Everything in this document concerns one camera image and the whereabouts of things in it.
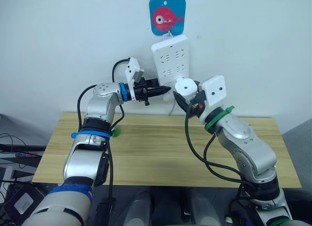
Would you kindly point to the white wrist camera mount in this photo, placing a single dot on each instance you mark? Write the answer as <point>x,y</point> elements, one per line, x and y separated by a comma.
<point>215,92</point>
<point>132,65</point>

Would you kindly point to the white power strip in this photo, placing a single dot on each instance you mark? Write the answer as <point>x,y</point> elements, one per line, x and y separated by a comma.
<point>170,55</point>

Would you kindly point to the black box with white label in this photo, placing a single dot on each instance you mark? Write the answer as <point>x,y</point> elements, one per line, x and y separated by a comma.
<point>23,202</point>

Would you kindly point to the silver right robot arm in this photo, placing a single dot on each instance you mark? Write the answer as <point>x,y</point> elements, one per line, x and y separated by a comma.
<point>253,150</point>

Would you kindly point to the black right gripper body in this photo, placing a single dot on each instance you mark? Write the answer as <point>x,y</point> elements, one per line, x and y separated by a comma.
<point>197,106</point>

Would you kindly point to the black flat bar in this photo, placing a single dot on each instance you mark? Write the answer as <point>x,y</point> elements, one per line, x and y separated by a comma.
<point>103,211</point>

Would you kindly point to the white mosquito repellent heater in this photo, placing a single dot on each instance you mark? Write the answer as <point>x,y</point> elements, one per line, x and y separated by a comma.
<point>185,89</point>

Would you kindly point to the dark grey rounded shape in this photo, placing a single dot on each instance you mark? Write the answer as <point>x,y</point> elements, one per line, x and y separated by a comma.
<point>206,209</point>
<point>137,209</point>

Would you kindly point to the black flat equipment stack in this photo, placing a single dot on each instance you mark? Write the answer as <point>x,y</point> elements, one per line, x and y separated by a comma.
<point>22,149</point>

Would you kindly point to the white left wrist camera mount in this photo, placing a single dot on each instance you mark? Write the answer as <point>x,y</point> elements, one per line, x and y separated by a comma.
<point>132,65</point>

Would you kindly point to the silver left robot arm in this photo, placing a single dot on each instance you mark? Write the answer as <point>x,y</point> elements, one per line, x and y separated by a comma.
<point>80,162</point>

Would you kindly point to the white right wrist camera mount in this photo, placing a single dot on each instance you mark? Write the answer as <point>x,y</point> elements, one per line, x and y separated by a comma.
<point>215,92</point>

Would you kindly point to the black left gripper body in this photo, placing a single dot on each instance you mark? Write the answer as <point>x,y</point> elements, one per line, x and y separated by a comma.
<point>141,89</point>

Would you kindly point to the blue fish wall hook plaque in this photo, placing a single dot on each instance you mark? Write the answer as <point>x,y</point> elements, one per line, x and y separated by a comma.
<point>158,6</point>

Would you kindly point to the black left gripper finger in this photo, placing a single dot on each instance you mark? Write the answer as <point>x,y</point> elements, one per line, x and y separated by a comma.
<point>156,93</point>
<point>159,89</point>

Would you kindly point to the green repellent liquid bottle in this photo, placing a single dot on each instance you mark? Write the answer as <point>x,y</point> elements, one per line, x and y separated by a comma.
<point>117,133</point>

